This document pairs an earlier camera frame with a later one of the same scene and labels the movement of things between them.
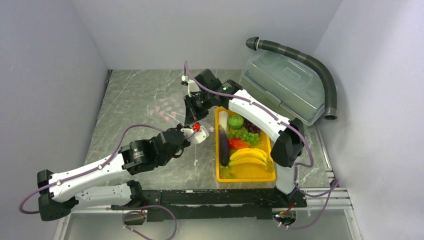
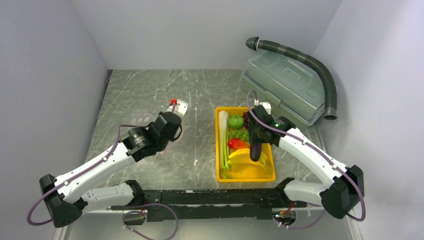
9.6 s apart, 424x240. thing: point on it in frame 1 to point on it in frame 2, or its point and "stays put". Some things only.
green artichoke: [236, 122] stays put
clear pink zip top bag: [168, 106] to [144, 118]
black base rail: [210, 205] stays put
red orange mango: [237, 143] stays put
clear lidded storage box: [290, 84] stays put
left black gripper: [186, 143] to [172, 138]
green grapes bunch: [249, 138] stays put
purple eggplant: [224, 146] to [255, 151]
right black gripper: [192, 114] to [252, 137]
